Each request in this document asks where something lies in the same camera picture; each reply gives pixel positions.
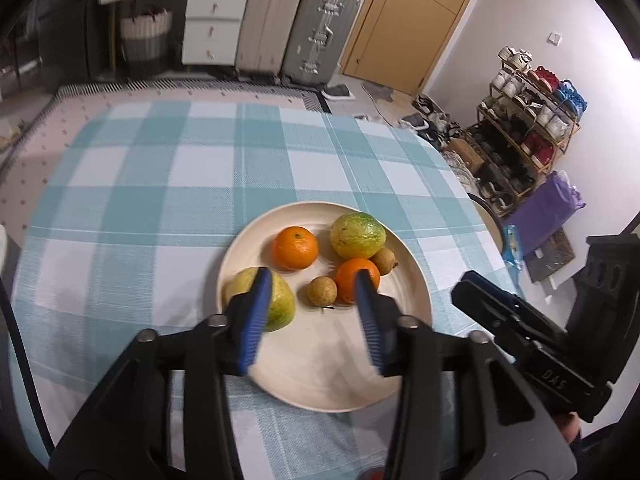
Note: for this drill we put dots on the wooden door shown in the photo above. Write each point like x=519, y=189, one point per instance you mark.
x=397, y=43

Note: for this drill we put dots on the brown longan back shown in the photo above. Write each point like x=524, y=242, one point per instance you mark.
x=385, y=260

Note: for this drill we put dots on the white wall switch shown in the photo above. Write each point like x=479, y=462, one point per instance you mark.
x=555, y=38

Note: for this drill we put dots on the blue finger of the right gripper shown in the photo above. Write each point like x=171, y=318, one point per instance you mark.
x=490, y=288

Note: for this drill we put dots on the orange mandarin back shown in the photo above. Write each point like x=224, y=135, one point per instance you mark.
x=294, y=248

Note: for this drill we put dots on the woven laundry basket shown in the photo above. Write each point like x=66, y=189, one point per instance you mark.
x=145, y=40

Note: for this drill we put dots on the brown longan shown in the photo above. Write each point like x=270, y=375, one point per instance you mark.
x=322, y=292
x=385, y=260

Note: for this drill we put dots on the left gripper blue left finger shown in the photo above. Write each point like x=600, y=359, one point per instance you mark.
x=248, y=313

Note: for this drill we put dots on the shoe rack with shoes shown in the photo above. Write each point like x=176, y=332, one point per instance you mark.
x=523, y=126

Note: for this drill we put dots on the orange mandarin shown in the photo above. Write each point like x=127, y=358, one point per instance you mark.
x=294, y=248
x=345, y=277

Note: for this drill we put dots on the large green-yellow citrus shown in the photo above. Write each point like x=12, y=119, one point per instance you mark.
x=282, y=305

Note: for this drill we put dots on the silver aluminium suitcase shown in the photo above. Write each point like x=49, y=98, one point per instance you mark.
x=318, y=37

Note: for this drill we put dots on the right hand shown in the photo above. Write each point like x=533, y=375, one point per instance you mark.
x=569, y=426

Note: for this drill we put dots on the teal checked tablecloth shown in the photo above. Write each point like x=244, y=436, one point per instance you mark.
x=148, y=197

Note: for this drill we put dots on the purple plastic bag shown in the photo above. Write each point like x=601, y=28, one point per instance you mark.
x=545, y=211

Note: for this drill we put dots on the brown longan front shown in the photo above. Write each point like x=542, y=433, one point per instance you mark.
x=322, y=292

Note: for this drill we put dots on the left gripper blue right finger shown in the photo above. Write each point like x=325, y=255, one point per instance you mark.
x=377, y=318

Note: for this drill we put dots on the cream round plate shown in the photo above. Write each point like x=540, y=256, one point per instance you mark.
x=319, y=361

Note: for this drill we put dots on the beige suitcase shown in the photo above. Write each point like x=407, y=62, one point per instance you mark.
x=264, y=34

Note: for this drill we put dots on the orange mandarin front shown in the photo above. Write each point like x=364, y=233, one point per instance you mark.
x=345, y=277

